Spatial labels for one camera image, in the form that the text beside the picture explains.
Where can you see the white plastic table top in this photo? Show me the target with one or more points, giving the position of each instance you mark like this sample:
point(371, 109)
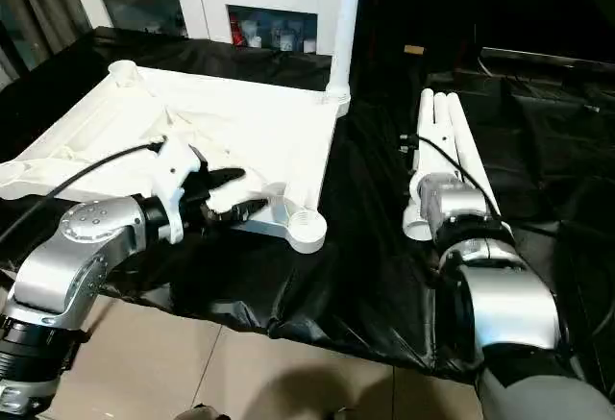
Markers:
point(216, 117)

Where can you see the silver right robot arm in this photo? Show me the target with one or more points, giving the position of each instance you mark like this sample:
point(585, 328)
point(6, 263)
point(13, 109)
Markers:
point(499, 285)

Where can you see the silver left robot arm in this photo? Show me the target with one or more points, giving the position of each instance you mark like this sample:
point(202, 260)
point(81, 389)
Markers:
point(81, 247)

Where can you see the black plastic mat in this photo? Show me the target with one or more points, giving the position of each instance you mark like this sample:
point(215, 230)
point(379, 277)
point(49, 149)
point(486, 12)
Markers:
point(375, 199)

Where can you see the small tan tag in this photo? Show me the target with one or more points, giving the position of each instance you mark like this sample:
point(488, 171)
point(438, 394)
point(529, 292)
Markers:
point(414, 49)

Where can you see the red bottle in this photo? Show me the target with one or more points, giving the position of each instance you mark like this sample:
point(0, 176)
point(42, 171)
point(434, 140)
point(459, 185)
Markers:
point(236, 31)

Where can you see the black flat panel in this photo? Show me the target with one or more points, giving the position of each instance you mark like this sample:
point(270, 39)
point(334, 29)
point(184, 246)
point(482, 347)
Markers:
point(548, 57)

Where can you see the grey and blue curtain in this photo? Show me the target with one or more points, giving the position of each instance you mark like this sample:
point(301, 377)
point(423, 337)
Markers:
point(33, 11)

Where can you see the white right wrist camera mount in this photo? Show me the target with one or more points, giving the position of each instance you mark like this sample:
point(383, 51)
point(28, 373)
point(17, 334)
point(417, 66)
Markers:
point(432, 155)

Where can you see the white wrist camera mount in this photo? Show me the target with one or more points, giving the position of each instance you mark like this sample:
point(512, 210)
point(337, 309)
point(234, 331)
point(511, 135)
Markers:
point(175, 175)
point(432, 155)

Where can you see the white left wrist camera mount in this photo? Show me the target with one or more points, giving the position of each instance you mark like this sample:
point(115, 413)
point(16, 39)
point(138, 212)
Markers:
point(175, 175)

